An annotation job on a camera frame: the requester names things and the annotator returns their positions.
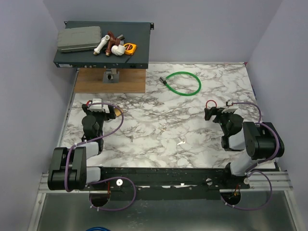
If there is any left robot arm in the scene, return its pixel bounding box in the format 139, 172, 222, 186
48, 103, 116, 192

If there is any dark rack switch box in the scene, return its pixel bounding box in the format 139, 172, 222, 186
53, 20, 154, 69

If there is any grey plastic case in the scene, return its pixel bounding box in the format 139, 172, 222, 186
57, 26, 102, 52

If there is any yellow tape measure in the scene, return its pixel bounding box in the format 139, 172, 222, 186
124, 43, 138, 55

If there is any red cable lock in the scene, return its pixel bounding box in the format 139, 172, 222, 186
205, 100, 217, 108

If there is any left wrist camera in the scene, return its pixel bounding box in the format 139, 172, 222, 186
87, 98, 110, 113

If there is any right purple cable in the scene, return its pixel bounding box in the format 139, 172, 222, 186
225, 101, 282, 211

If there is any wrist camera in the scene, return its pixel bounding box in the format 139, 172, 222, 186
222, 100, 238, 114
87, 98, 110, 113

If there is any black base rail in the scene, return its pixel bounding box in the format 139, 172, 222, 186
90, 167, 249, 201

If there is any green cable lock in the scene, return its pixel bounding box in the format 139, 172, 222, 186
159, 71, 202, 97

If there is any wooden board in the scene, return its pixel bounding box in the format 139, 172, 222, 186
74, 68, 146, 93

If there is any white elbow fitting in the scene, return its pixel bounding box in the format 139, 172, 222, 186
111, 45, 126, 56

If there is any brown pipe fitting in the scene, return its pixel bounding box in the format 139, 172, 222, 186
105, 31, 125, 56

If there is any brass padlock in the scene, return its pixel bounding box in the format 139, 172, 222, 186
114, 108, 123, 117

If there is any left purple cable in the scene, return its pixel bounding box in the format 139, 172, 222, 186
64, 102, 137, 212

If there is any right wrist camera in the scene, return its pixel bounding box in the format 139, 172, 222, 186
222, 100, 238, 114

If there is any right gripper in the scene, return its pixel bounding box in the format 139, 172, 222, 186
205, 106, 234, 136

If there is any grey metal bracket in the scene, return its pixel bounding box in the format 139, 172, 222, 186
103, 68, 119, 83

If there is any purple cable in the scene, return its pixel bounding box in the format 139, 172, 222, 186
225, 101, 282, 211
64, 102, 137, 212

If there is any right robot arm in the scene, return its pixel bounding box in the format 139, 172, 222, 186
204, 106, 284, 189

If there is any white pipe fitting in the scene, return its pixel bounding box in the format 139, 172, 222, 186
93, 35, 110, 55

